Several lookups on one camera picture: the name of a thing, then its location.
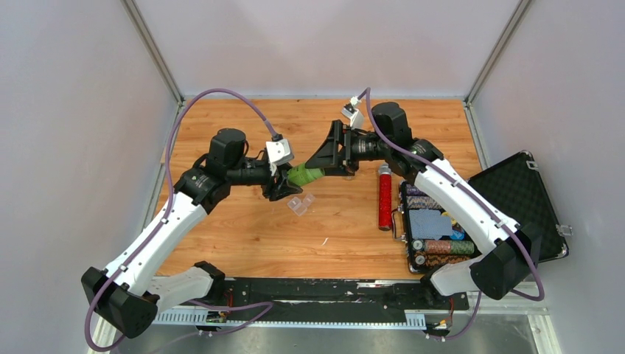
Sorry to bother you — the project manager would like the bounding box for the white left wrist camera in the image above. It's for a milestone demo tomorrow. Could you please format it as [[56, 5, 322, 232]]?
[[265, 138, 294, 176]]

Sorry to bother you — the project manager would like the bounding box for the green pill bottle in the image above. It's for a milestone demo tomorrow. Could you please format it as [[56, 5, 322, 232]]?
[[287, 164, 325, 187]]

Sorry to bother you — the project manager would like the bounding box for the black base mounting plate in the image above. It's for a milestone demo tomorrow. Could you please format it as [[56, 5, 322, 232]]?
[[201, 277, 469, 324]]

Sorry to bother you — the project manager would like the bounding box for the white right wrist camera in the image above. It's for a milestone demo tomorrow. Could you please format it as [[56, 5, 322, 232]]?
[[341, 96, 364, 129]]

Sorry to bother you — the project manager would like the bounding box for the black poker chip case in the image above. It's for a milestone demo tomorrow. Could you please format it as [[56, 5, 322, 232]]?
[[399, 150, 569, 274]]

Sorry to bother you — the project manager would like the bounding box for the green purple chip row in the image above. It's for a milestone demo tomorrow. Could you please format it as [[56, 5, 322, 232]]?
[[405, 184, 442, 210]]

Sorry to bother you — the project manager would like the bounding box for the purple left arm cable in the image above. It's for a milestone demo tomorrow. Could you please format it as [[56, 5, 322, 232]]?
[[83, 88, 282, 353]]

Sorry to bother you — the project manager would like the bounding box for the red glitter tube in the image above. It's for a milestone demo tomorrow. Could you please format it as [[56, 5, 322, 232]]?
[[378, 163, 394, 231]]

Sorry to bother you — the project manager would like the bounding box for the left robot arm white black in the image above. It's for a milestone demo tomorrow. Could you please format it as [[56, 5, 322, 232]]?
[[81, 128, 301, 339]]

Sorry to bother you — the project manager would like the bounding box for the blue playing card deck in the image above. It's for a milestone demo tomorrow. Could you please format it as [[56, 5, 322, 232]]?
[[408, 209, 453, 240]]

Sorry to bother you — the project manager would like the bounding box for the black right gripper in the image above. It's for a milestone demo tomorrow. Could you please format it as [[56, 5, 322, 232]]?
[[305, 120, 391, 176]]

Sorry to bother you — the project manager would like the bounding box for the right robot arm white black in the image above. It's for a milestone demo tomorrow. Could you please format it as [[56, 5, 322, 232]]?
[[305, 102, 543, 308]]

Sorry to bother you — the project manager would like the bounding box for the orange black chip row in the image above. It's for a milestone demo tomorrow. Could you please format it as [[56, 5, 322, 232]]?
[[411, 239, 476, 269]]

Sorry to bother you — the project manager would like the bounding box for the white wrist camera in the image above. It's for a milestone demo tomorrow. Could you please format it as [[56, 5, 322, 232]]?
[[341, 96, 364, 129], [265, 138, 294, 176]]

